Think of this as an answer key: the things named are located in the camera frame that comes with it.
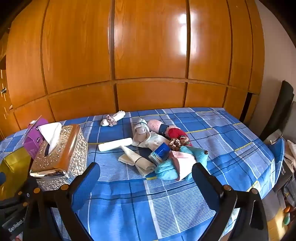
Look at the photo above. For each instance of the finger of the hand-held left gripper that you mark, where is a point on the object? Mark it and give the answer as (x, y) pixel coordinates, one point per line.
(2, 179)
(22, 197)

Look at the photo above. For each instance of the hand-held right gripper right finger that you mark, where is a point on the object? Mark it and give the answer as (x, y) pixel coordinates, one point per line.
(205, 185)

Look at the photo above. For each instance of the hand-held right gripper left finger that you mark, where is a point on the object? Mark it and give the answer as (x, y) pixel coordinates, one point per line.
(86, 185)

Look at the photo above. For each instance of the gold tray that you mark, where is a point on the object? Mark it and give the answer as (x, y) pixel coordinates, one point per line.
(11, 171)

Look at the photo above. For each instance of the ornate gold tissue box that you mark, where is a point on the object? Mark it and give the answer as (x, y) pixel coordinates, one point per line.
(69, 148)

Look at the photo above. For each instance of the taupe satin scrunchie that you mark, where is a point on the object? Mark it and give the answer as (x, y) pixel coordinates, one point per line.
(108, 120)

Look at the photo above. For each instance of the pink cloth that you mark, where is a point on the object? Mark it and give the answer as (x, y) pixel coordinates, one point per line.
(182, 162)

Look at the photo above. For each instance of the teal fuzzy sock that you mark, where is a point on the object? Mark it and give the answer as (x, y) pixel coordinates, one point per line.
(166, 171)

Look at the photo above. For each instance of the bed with blue plaid sheet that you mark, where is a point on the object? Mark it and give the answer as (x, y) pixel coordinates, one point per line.
(208, 139)

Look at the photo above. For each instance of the purple cardboard box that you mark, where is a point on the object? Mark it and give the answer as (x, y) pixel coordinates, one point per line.
(32, 141)

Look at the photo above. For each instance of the white cloth roll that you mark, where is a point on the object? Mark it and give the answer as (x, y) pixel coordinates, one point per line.
(114, 144)

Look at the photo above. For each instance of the brown patterned scrunchie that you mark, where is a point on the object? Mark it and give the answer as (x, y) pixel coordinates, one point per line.
(177, 143)

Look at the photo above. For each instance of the blue packet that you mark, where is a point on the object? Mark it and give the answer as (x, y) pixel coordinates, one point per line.
(159, 154)

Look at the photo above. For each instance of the cream sock bundle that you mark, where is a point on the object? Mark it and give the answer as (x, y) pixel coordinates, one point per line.
(136, 160)

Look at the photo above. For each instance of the red sock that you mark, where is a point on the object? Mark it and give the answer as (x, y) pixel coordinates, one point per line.
(177, 133)

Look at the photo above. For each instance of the white tissue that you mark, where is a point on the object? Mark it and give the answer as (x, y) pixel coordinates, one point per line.
(50, 134)

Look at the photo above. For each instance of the beige sock with grey cuff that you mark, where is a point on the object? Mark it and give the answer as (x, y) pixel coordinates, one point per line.
(141, 132)

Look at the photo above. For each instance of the pink sock with navy cuff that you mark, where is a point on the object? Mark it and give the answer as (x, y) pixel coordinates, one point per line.
(157, 126)

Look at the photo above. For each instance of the folded white sock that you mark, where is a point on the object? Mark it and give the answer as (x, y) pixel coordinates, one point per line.
(120, 115)

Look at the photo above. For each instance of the pile of household clutter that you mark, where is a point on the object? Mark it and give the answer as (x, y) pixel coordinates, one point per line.
(288, 180)

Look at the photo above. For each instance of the dark chair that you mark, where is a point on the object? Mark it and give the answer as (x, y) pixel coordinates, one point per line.
(279, 111)

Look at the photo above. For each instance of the wooden wardrobe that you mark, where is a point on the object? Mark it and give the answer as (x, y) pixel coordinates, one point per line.
(150, 46)

